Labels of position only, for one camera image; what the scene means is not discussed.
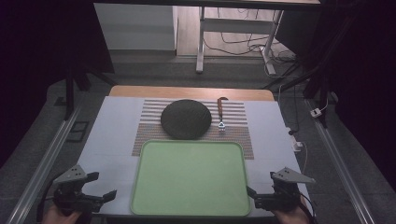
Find white desk frame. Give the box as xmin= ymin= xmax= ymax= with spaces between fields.
xmin=195 ymin=6 xmax=285 ymax=76

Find black rectangular floor frame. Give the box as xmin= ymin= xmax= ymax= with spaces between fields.
xmin=65 ymin=120 xmax=91 ymax=144

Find white plug with cable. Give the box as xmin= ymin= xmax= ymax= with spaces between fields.
xmin=286 ymin=126 xmax=309 ymax=174

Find white table sheet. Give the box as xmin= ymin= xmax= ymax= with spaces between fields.
xmin=76 ymin=95 xmax=310 ymax=217

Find white cabinet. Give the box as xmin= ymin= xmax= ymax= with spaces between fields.
xmin=92 ymin=3 xmax=179 ymax=51

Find person's right hand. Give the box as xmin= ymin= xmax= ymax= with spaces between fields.
xmin=271 ymin=197 xmax=311 ymax=224

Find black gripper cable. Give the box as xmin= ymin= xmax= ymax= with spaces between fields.
xmin=299 ymin=191 xmax=316 ymax=224
xmin=35 ymin=186 xmax=55 ymax=224

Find black floor cables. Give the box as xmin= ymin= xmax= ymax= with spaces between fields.
xmin=202 ymin=7 xmax=300 ymax=85

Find person's left hand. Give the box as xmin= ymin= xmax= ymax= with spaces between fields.
xmin=41 ymin=204 xmax=82 ymax=224

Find green plastic tray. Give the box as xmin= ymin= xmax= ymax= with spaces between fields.
xmin=130 ymin=139 xmax=252 ymax=217

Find striped woven placemat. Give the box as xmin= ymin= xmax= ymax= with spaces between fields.
xmin=131 ymin=98 xmax=255 ymax=161

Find black stand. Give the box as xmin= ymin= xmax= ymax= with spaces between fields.
xmin=63 ymin=62 xmax=119 ymax=121

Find metal floor rail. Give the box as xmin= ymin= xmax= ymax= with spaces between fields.
xmin=5 ymin=105 xmax=82 ymax=224
xmin=305 ymin=98 xmax=376 ymax=224

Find fork with brown handle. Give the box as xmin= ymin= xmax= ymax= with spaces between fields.
xmin=217 ymin=96 xmax=230 ymax=133

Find dark round plate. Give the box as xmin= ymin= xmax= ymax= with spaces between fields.
xmin=160 ymin=98 xmax=213 ymax=141

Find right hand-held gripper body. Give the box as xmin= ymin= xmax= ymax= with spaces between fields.
xmin=254 ymin=166 xmax=317 ymax=213

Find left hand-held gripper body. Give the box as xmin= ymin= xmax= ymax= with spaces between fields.
xmin=51 ymin=163 xmax=106 ymax=217

